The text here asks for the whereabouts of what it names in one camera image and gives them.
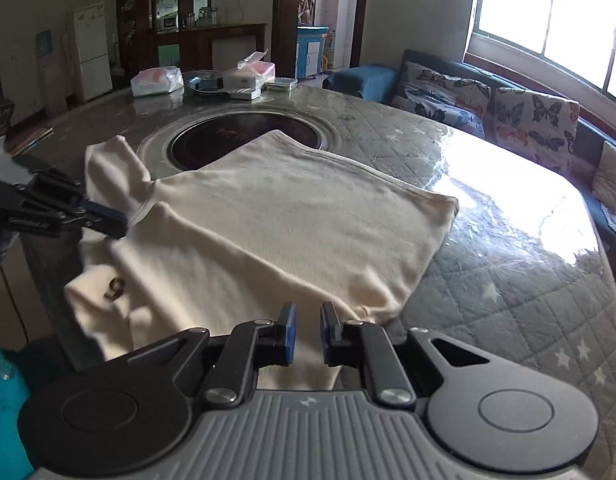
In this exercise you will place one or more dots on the teal cloth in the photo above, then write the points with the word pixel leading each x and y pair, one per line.
pixel 5 410

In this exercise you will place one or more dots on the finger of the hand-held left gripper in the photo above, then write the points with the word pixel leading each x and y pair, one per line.
pixel 107 217
pixel 63 184

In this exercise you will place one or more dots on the butterfly print cushion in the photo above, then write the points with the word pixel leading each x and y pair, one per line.
pixel 437 112
pixel 535 127
pixel 452 85

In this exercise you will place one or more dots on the dark wooden pillar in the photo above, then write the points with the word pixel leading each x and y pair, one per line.
pixel 287 15

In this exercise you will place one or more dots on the small white box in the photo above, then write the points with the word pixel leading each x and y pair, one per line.
pixel 245 93

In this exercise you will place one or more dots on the blue small cabinet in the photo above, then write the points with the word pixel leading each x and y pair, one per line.
pixel 310 52

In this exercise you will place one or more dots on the window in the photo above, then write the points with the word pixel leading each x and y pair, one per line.
pixel 552 15

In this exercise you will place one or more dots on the dark wooden counter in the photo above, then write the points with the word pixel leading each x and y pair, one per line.
pixel 213 40

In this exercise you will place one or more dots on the open pink tissue box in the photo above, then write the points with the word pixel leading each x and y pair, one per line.
pixel 250 72

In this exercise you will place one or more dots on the round built-in hotpot burner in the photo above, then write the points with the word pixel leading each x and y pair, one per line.
pixel 213 135

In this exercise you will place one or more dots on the white plastic tissue pack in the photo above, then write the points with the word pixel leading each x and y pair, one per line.
pixel 155 80

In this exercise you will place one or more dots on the flat grey box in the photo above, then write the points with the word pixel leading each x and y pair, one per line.
pixel 280 83

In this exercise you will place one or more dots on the dark blue sofa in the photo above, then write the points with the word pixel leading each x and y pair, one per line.
pixel 587 135

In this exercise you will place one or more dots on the microwave oven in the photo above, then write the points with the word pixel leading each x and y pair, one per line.
pixel 169 22

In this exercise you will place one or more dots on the cream shirt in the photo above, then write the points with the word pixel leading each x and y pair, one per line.
pixel 268 220

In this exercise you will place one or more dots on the white refrigerator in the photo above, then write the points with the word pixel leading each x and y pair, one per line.
pixel 92 52

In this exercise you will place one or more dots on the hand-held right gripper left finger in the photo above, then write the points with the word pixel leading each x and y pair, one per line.
pixel 289 334

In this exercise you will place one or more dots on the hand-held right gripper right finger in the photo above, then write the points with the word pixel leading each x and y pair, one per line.
pixel 329 334

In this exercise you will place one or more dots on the black tray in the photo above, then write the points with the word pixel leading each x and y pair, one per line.
pixel 208 89

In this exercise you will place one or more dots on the beige cushion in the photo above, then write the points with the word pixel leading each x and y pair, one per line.
pixel 612 175

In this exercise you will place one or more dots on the dark wooden cabinet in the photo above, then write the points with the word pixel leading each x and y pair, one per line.
pixel 135 15

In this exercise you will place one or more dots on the stack of books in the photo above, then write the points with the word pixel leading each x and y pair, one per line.
pixel 30 141

